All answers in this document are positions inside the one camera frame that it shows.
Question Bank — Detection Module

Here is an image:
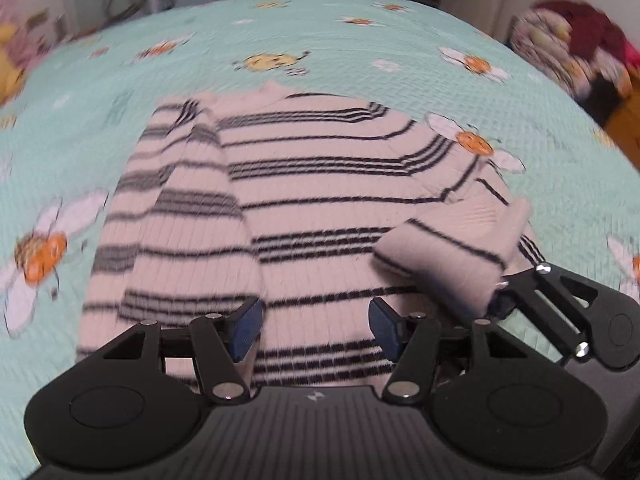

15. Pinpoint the floral quilt bundle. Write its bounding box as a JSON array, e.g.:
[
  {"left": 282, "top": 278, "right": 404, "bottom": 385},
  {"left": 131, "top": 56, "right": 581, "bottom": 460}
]
[{"left": 510, "top": 7, "right": 634, "bottom": 102}]

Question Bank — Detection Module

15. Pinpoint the yellow plush toy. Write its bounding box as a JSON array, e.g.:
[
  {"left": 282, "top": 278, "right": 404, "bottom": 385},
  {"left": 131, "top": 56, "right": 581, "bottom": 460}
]
[{"left": 0, "top": 25, "right": 29, "bottom": 107}]

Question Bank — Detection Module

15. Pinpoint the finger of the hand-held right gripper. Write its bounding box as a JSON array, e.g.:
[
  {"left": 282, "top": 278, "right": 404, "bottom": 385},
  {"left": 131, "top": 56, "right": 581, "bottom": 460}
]
[{"left": 487, "top": 262, "right": 609, "bottom": 364}]

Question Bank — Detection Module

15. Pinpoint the pink black striped sweater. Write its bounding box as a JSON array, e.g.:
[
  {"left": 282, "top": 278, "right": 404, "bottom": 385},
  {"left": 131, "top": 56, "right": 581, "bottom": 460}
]
[{"left": 75, "top": 80, "right": 548, "bottom": 391}]

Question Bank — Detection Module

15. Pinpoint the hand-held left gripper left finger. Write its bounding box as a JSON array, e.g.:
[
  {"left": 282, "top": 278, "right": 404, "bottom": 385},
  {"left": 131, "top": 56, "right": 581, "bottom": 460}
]
[{"left": 102, "top": 296, "right": 265, "bottom": 404}]

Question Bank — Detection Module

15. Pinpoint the pink floral pillow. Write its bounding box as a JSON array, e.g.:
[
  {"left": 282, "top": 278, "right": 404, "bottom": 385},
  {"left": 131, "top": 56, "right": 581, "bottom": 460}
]
[{"left": 0, "top": 0, "right": 67, "bottom": 72}]

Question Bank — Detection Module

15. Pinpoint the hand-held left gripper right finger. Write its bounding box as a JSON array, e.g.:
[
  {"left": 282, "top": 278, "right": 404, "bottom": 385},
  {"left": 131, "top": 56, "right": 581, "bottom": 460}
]
[{"left": 367, "top": 297, "right": 531, "bottom": 404}]

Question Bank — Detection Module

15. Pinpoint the dark red garment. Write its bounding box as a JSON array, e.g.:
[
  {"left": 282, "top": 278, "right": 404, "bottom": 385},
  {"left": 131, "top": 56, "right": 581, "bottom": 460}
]
[{"left": 532, "top": 0, "right": 640, "bottom": 69}]

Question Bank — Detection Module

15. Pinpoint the mint bee print bedspread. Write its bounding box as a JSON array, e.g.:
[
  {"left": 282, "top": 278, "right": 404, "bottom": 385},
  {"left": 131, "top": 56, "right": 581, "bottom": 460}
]
[{"left": 0, "top": 0, "right": 640, "bottom": 466}]

